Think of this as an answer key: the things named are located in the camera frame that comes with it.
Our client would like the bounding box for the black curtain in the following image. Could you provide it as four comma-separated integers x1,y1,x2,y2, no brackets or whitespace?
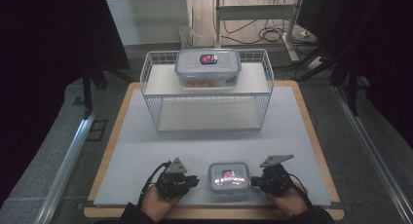
296,0,413,145
0,0,131,206

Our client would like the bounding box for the white metal stand frame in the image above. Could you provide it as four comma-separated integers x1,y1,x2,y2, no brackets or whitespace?
212,0,302,63

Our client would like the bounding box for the black metal stand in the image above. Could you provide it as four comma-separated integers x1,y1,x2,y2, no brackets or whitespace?
81,65,109,120

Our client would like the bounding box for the bundle of black floor cables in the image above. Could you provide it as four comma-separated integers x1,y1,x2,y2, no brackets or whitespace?
222,19,319,47

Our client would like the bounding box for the black floor plate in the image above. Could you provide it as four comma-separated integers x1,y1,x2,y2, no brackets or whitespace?
85,119,108,142

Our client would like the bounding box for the small clear food container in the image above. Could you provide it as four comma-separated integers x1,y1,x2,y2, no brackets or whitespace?
207,162,251,196

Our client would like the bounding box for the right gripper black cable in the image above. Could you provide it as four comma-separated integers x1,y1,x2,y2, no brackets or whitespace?
287,172,314,207

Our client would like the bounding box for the white power strip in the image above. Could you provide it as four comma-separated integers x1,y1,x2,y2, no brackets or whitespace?
306,56,324,71

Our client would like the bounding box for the aluminium rail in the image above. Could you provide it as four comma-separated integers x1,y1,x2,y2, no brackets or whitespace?
33,113,96,224
333,85,413,224

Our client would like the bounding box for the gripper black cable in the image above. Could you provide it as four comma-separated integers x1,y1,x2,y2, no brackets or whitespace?
287,172,314,207
137,161,172,209

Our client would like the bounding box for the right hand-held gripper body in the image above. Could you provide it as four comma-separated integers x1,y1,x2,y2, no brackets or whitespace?
258,153,295,197

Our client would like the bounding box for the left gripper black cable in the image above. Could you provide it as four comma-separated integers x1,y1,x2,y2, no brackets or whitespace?
137,161,172,209

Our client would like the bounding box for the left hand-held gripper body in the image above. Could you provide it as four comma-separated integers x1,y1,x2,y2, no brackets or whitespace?
155,157,193,200

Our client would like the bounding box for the large clear food container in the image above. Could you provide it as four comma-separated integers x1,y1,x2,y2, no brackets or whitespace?
174,48,244,89

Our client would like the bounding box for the person's left hand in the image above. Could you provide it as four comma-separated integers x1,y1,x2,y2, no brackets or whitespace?
140,184,183,224

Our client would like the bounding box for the white wire shelf rack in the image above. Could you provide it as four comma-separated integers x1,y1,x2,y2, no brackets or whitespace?
139,48,275,133

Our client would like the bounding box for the grey table mat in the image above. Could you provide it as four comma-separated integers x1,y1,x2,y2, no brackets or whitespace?
93,86,332,208

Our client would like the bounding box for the person's right hand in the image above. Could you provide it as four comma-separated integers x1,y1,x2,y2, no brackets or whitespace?
265,182,308,219

